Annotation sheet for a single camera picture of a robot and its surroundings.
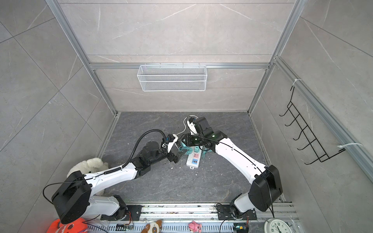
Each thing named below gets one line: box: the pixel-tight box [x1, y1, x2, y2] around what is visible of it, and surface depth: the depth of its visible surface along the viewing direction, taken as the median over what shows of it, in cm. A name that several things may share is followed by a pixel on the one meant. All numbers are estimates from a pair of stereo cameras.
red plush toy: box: [46, 217, 89, 233], surface depth 65 cm
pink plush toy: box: [188, 220, 203, 233], surface depth 69 cm
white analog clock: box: [263, 218, 295, 233], surface depth 68 cm
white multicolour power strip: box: [186, 146, 203, 169], surface depth 92 cm
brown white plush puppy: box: [140, 219, 163, 233], surface depth 69 cm
